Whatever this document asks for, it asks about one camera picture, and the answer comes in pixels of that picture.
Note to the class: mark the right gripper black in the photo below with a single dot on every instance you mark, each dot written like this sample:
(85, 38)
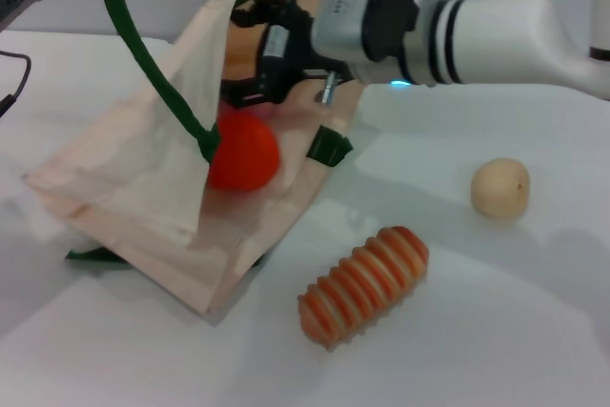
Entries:
(290, 59)

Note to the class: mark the orange toy fruit with stem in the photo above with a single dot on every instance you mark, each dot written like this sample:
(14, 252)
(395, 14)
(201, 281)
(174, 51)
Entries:
(243, 159)

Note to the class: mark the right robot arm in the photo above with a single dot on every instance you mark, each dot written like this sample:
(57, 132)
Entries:
(514, 40)

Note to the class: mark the orange striped toy bread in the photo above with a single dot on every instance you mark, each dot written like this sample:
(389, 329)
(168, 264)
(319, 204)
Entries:
(367, 283)

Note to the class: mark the beige round toy fruit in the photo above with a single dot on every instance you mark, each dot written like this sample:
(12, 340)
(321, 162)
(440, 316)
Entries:
(500, 190)

